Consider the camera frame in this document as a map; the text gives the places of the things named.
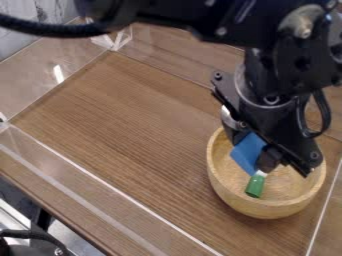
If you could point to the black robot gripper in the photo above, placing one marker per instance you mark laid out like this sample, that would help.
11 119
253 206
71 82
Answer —
244 116

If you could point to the blue foam block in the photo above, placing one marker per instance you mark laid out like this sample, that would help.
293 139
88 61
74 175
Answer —
247 151

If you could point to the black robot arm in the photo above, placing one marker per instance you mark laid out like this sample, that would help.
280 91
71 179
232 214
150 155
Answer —
292 39

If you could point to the brown wooden bowl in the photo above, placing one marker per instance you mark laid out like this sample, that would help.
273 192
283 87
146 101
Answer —
288 192

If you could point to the green dry erase marker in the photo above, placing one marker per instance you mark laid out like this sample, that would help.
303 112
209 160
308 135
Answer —
256 185

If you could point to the clear acrylic corner bracket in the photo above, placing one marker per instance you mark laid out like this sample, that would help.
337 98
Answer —
113 42

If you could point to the black metal table bracket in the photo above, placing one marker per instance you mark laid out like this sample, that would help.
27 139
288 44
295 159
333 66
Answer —
49 244

